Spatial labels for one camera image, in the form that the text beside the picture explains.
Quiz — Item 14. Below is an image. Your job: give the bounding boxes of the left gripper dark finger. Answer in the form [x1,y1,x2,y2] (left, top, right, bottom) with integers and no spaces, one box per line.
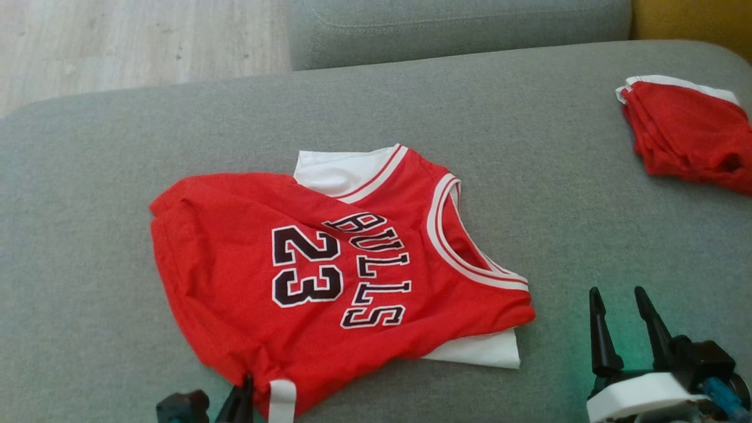
[214,374,255,423]

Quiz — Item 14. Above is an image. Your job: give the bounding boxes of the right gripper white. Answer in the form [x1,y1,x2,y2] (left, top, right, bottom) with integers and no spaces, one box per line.
[586,286,709,423]

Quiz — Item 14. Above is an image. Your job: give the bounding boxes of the red Bulls jersey white sleeves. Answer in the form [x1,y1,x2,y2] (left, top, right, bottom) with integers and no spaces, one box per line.
[149,143,536,420]

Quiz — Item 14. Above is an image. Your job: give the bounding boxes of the red shorts white stripe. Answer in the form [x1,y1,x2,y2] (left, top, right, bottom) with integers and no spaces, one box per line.
[615,75,752,196]

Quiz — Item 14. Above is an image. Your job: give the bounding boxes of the grey fabric sofa seat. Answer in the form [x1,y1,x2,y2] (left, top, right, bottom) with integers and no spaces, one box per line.
[0,40,752,423]

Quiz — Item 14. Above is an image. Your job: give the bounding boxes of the yellow fabric cushion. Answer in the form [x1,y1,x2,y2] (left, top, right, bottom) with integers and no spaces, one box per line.
[631,0,752,64]

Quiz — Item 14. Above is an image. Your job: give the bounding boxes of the grey fabric sofa cushion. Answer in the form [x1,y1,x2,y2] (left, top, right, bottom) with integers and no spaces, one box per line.
[286,0,634,72]

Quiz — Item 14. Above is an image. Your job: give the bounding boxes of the right black cable blue connector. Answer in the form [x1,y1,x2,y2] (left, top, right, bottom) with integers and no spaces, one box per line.
[702,377,747,421]

